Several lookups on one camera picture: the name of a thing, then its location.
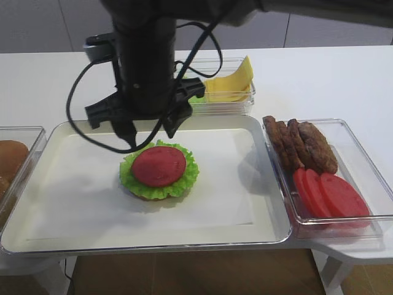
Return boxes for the rightmost brown meat patty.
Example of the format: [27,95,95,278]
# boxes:
[298,122,338,175]

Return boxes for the clear lettuce and cheese container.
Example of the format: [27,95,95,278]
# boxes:
[184,57,256,114]

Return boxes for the yellow cheese slices flat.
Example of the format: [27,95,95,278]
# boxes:
[204,77,251,103]

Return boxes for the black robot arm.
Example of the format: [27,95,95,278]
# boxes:
[85,1,392,151]

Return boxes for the white serving tray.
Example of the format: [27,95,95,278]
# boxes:
[1,116,292,256]

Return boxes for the brown bun top upper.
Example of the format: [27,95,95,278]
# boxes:
[0,140,29,181]

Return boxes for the brown meat patty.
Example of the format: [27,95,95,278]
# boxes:
[276,121,304,173]
[263,116,291,171]
[298,122,338,175]
[287,119,321,174]

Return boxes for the bottom bun half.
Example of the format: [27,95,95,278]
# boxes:
[132,193,172,202]

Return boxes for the leftmost brown meat patty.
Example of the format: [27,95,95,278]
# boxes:
[263,116,291,171]

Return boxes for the clear meat and tomato container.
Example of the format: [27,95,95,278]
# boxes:
[263,119,392,239]

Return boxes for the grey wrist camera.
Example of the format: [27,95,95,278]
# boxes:
[83,33,117,64]

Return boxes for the green lettuce leaves in container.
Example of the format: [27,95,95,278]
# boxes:
[188,96,206,104]

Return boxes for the upright yellow cheese slice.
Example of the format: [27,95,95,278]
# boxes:
[225,56,254,92]

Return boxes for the red tomato slice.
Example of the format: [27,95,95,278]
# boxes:
[303,169,332,218]
[318,173,370,218]
[292,168,318,218]
[131,146,187,187]

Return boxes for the green lettuce leaf on bun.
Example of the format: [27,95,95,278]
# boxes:
[119,140,199,199]

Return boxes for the clear bun container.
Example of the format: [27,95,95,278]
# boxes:
[1,126,47,227]

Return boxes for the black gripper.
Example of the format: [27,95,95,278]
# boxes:
[85,18,205,146]

